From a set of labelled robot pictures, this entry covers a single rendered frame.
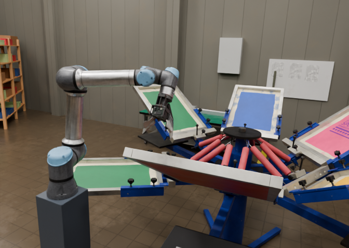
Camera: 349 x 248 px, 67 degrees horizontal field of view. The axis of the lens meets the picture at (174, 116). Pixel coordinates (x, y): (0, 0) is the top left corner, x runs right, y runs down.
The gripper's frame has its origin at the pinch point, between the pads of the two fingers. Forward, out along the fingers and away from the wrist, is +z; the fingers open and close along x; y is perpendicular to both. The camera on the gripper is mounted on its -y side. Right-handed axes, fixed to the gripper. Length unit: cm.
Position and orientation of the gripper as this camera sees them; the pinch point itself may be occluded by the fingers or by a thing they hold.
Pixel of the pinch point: (157, 136)
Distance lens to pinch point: 127.6
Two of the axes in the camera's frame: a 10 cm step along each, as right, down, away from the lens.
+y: -3.0, -3.4, -8.9
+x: 9.2, 1.2, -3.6
